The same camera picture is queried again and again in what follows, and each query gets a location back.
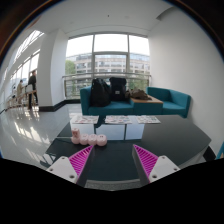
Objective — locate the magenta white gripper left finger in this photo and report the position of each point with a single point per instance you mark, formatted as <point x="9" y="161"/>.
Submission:
<point x="74" y="168"/>

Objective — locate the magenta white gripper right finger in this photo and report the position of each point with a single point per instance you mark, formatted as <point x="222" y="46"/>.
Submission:
<point x="150" y="167"/>

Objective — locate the pink charger plug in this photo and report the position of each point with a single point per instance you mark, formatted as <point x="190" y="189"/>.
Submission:
<point x="75" y="132"/>

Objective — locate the right paper sheet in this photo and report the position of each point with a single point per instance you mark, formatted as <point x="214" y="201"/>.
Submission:
<point x="147" y="119"/>

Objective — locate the paper sheet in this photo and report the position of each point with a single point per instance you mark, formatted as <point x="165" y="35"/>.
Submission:
<point x="117" y="119"/>
<point x="79" y="119"/>
<point x="147" y="119"/>

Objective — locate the left paper sheet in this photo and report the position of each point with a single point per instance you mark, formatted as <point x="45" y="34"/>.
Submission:
<point x="79" y="119"/>

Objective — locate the middle paper sheet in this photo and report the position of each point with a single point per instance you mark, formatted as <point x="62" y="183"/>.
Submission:
<point x="117" y="119"/>

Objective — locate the teal sofa left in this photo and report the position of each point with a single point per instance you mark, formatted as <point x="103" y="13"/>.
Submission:
<point x="114" y="108"/>

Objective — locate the teal sofa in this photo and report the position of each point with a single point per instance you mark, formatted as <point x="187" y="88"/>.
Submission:
<point x="174" y="102"/>
<point x="114" y="108"/>

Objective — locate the wooden sofa corner table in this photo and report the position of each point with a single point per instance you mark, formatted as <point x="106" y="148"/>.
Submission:
<point x="150" y="99"/>

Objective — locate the teal sofa right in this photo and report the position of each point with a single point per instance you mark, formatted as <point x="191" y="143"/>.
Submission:
<point x="174" y="102"/>

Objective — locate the brown jacket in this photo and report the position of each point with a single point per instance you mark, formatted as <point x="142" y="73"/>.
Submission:
<point x="136" y="94"/>

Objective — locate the black backpack left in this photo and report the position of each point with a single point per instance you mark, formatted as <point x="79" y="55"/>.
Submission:
<point x="100" y="94"/>

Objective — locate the black backpack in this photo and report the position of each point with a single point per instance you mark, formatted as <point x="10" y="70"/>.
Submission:
<point x="118" y="88"/>
<point x="100" y="94"/>

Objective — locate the black backpack right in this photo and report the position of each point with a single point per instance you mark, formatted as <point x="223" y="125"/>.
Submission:
<point x="118" y="88"/>

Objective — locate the metal window railing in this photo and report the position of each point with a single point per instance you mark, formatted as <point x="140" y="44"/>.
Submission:
<point x="74" y="82"/>

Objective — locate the standing person in black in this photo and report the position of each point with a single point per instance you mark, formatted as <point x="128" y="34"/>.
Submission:
<point x="32" y="82"/>

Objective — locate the seated person in background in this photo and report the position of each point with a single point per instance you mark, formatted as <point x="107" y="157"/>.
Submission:
<point x="19" y="90"/>

